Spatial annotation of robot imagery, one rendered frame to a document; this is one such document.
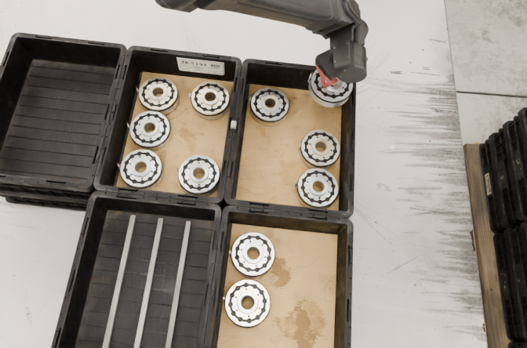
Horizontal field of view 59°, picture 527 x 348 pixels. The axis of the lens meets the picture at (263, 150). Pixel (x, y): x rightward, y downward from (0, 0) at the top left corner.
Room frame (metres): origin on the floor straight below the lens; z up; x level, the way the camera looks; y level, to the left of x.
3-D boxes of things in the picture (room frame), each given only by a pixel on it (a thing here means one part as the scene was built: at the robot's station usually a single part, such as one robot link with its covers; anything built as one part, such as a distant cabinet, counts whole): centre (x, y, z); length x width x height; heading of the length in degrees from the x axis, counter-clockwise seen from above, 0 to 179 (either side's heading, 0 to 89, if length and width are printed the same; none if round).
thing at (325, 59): (0.61, -0.14, 1.12); 0.10 x 0.07 x 0.07; 129
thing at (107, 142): (0.49, 0.23, 0.92); 0.40 x 0.30 x 0.02; 2
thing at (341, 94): (0.61, -0.14, 1.00); 0.10 x 0.10 x 0.01
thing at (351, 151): (0.50, -0.07, 0.92); 0.40 x 0.30 x 0.02; 2
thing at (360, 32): (0.60, -0.15, 1.18); 0.07 x 0.06 x 0.07; 4
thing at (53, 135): (0.48, 0.53, 0.87); 0.40 x 0.30 x 0.11; 2
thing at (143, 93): (0.59, 0.30, 0.86); 0.10 x 0.10 x 0.01
